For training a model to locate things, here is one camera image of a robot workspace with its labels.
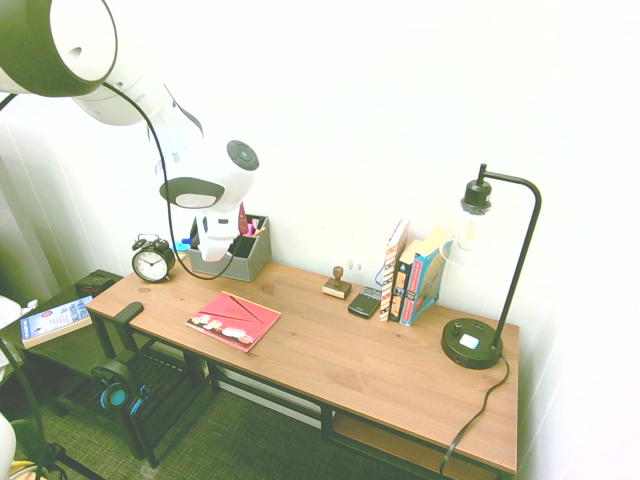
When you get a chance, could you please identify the black desk lamp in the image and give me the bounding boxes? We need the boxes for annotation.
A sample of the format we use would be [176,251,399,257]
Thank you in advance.
[440,162,543,371]

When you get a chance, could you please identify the black and orange book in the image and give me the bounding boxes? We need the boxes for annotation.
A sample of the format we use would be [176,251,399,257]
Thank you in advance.
[388,238,427,324]

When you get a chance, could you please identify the dark side table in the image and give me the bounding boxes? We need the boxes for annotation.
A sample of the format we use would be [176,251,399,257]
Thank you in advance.
[0,269,127,419]

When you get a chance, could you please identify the white red patterned book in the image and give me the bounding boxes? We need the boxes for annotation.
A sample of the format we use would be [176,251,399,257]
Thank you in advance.
[379,218,412,323]

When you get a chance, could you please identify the black mobile phone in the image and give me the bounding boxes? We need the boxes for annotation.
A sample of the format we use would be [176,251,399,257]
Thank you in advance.
[347,285,384,319]

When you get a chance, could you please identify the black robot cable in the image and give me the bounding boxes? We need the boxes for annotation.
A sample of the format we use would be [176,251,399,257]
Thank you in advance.
[99,81,239,282]

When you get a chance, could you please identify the black headphones with blue pads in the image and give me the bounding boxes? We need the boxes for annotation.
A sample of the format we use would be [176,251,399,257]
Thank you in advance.
[90,349,152,419]

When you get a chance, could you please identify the wooden rubber stamp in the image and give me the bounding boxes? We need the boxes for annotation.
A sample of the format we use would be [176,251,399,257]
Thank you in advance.
[321,265,353,301]

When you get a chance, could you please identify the black lamp power cable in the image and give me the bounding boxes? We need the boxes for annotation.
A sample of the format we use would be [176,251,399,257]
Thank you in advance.
[438,351,512,477]

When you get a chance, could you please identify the wooden desk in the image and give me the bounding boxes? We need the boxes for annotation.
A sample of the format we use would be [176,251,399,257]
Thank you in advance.
[89,312,516,480]

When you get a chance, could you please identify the blue paperback book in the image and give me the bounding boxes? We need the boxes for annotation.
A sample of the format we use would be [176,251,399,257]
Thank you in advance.
[399,226,454,328]

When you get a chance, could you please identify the black slatted shoe rack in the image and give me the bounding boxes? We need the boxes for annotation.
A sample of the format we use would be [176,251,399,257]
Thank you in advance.
[53,343,212,469]

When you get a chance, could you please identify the black twin-bell alarm clock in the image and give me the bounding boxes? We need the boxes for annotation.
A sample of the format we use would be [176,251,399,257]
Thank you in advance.
[130,233,177,284]

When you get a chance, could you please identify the blue and white book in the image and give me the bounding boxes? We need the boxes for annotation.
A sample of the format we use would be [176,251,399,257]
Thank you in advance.
[19,294,95,350]

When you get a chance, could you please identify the black headphone hook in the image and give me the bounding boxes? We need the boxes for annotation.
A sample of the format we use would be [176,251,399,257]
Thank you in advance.
[101,301,146,362]

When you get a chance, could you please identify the grey desk organizer holder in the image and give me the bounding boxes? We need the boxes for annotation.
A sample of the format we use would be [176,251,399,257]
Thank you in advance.
[186,214,273,283]

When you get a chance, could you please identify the small black box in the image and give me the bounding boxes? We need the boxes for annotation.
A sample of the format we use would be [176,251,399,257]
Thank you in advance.
[74,273,116,296]

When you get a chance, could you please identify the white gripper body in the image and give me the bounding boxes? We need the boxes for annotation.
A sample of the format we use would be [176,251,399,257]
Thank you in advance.
[192,201,242,264]

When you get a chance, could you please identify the pink red book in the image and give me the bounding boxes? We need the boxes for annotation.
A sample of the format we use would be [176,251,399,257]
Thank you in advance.
[185,290,283,354]

